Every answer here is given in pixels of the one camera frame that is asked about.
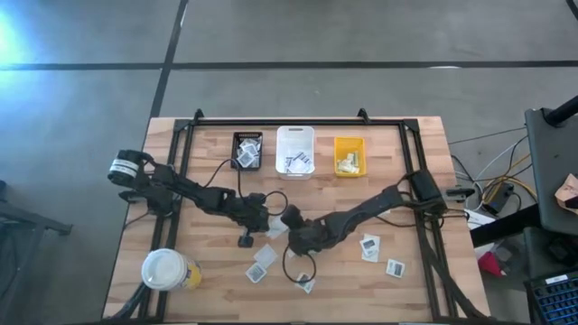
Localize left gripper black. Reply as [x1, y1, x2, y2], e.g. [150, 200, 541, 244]
[228, 192, 272, 249]

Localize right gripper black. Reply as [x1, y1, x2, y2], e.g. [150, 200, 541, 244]
[280, 204, 338, 257]

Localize plain white square packet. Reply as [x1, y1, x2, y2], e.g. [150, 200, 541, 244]
[288, 159, 312, 175]

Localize white narrow bandage packet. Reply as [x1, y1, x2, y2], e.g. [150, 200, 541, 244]
[266, 216, 290, 239]

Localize white gauze pad packet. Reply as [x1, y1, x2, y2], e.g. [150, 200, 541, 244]
[253, 244, 280, 270]

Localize BZK towelette packet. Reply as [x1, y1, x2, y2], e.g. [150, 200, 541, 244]
[295, 272, 317, 295]

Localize white plastic bin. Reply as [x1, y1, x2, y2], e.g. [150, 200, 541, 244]
[275, 125, 316, 181]

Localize black plastic basket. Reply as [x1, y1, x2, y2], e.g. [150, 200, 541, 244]
[229, 131, 264, 172]

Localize yellow plastic basket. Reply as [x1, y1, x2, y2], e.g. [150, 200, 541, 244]
[333, 136, 367, 178]

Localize white-lidded yellow wipes canister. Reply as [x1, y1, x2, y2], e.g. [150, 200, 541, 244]
[140, 247, 203, 293]

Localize white paper box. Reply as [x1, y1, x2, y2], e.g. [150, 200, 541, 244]
[463, 208, 497, 230]

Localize red object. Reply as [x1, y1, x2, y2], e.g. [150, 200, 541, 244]
[477, 250, 503, 277]

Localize black power supply box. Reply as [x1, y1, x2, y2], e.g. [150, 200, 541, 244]
[481, 181, 515, 216]

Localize black floor stand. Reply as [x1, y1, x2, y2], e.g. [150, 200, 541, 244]
[0, 180, 74, 325]

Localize grey side table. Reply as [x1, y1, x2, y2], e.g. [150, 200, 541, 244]
[523, 107, 578, 236]

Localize black keyboard blue keys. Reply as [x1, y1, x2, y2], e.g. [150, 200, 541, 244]
[522, 269, 578, 325]

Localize brown cardboard piece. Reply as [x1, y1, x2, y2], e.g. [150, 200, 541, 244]
[554, 173, 578, 216]

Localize black pole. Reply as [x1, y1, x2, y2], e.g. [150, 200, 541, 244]
[544, 94, 578, 128]

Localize black sleeved arm cable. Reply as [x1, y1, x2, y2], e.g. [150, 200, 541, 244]
[202, 157, 289, 218]
[281, 246, 318, 285]

